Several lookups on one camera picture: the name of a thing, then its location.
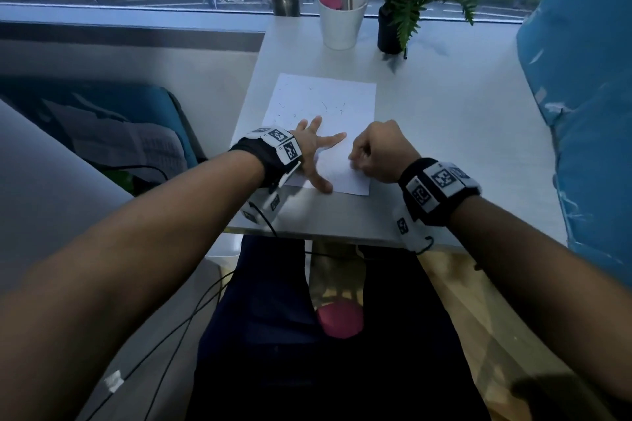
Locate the person's dark trousers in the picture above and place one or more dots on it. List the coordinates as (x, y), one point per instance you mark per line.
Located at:
(266, 351)

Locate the black right wrist camera band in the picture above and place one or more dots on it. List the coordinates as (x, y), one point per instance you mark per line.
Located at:
(434, 193)

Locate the white cup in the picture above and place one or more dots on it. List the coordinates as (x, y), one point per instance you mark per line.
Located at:
(341, 26)

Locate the blue patterned cushion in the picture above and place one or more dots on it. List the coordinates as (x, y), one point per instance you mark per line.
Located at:
(587, 90)

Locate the green potted fern black pot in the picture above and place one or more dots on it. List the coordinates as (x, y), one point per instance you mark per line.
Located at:
(390, 36)

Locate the white plastic bin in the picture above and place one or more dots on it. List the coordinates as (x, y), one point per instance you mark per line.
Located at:
(224, 245)

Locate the person's right hand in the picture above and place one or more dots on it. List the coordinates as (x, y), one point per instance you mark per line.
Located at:
(382, 152)

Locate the grey printed paper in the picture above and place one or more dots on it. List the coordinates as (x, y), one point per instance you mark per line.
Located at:
(118, 139)

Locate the pink slipper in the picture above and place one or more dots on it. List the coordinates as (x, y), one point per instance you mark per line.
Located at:
(340, 318)

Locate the person's left forearm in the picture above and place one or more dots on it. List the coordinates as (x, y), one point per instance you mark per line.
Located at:
(113, 287)

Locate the white paper sheet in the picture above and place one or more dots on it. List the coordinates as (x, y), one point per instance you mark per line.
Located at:
(326, 105)

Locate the black wrist camera band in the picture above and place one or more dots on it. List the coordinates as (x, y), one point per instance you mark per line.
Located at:
(434, 193)
(271, 154)

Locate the person's right forearm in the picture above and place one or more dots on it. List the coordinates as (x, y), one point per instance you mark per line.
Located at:
(548, 287)

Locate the person's left hand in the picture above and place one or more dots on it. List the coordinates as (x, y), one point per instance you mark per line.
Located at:
(313, 149)

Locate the teal chair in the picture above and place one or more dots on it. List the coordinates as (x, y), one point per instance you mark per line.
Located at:
(143, 100)

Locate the black left wrist camera band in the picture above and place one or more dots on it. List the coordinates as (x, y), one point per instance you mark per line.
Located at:
(271, 154)

